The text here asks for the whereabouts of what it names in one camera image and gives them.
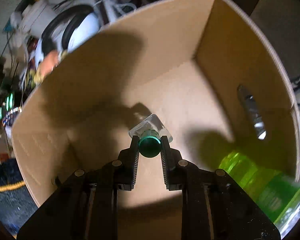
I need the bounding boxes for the green cap glue bottle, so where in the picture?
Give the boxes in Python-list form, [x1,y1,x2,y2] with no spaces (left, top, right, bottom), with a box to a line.
[128,114,173,158]

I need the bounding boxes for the green soda bottle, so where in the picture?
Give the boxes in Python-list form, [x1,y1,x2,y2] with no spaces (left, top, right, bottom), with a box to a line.
[219,152,300,232]

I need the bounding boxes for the cardboard box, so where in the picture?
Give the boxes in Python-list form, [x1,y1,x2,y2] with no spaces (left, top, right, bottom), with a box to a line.
[11,0,300,209]

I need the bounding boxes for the white headphones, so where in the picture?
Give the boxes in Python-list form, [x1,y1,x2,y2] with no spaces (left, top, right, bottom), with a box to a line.
[34,4,100,67]

